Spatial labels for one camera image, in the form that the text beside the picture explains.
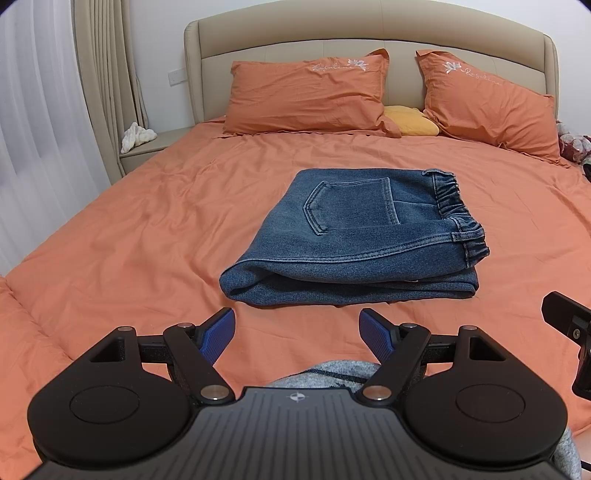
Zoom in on dark patterned cloth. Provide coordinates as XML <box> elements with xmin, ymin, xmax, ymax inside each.
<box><xmin>556</xmin><ymin>121</ymin><xmax>591</xmax><ymax>182</ymax></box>

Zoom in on beige nightstand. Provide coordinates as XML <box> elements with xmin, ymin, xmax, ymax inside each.
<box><xmin>119</xmin><ymin>127</ymin><xmax>200</xmax><ymax>179</ymax></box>

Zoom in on white sheer curtain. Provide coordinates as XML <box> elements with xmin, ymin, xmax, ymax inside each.
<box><xmin>0</xmin><ymin>8</ymin><xmax>117</xmax><ymax>278</ymax></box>

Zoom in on blue denim pants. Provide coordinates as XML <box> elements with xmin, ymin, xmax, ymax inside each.
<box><xmin>219</xmin><ymin>168</ymin><xmax>491</xmax><ymax>308</ymax></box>

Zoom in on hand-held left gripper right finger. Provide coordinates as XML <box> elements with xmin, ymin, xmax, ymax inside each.
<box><xmin>359</xmin><ymin>308</ymin><xmax>507</xmax><ymax>405</ymax></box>

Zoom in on orange embroidered pillow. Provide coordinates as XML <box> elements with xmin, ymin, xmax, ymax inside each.
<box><xmin>416</xmin><ymin>49</ymin><xmax>574</xmax><ymax>171</ymax></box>
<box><xmin>223</xmin><ymin>48</ymin><xmax>403</xmax><ymax>139</ymax></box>

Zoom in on orange bed duvet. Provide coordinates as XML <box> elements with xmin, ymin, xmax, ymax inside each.
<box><xmin>0</xmin><ymin>115</ymin><xmax>591</xmax><ymax>480</ymax></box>

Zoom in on beige curtain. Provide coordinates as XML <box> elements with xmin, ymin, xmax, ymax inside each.
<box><xmin>74</xmin><ymin>0</ymin><xmax>151</xmax><ymax>186</ymax></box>

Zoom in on yellow cushion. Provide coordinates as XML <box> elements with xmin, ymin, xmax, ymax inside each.
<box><xmin>383</xmin><ymin>105</ymin><xmax>440</xmax><ymax>138</ymax></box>

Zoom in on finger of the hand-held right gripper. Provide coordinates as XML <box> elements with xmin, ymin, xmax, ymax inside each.
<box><xmin>542</xmin><ymin>291</ymin><xmax>591</xmax><ymax>400</ymax></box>

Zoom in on white crumpled cloth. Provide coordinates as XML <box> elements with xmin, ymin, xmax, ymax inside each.
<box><xmin>120</xmin><ymin>122</ymin><xmax>158</xmax><ymax>155</ymax></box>

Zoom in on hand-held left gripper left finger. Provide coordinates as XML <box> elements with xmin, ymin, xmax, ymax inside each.
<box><xmin>90</xmin><ymin>307</ymin><xmax>238</xmax><ymax>406</ymax></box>

